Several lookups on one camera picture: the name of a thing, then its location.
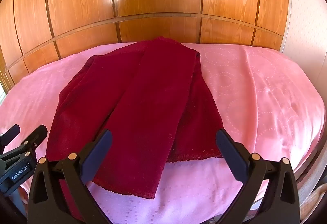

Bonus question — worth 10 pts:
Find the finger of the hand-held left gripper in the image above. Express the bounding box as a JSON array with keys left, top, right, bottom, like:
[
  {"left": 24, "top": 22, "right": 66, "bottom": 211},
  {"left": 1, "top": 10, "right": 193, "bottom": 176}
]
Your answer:
[
  {"left": 0, "top": 124, "right": 20, "bottom": 149},
  {"left": 11, "top": 124, "right": 48, "bottom": 159}
]

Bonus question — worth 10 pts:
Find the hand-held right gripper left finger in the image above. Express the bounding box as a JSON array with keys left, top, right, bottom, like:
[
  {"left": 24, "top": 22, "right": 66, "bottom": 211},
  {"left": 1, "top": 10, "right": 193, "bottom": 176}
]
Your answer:
[{"left": 28, "top": 129, "right": 120, "bottom": 224}]

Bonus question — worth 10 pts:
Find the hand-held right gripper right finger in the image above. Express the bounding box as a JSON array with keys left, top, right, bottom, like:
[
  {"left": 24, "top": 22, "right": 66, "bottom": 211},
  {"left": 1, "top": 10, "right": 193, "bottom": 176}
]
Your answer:
[{"left": 216, "top": 129, "right": 300, "bottom": 224}]

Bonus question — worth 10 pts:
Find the dark red garment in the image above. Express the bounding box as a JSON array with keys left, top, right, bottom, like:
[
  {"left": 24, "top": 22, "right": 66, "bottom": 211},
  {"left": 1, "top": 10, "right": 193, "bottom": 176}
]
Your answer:
[{"left": 46, "top": 36, "right": 225, "bottom": 200}]

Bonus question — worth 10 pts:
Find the pink patterned bed sheet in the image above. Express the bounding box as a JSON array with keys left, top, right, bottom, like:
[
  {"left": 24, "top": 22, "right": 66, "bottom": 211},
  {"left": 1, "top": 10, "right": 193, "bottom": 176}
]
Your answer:
[{"left": 0, "top": 42, "right": 327, "bottom": 224}]

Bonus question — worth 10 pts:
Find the beige cloth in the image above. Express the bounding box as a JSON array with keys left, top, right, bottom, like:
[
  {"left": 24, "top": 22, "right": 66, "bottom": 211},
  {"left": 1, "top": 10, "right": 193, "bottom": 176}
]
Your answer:
[{"left": 298, "top": 147, "right": 327, "bottom": 212}]

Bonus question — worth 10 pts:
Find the dark bed frame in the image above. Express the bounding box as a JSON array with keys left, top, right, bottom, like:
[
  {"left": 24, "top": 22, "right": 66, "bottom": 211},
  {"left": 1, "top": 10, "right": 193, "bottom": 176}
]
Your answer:
[{"left": 292, "top": 129, "right": 327, "bottom": 176}]

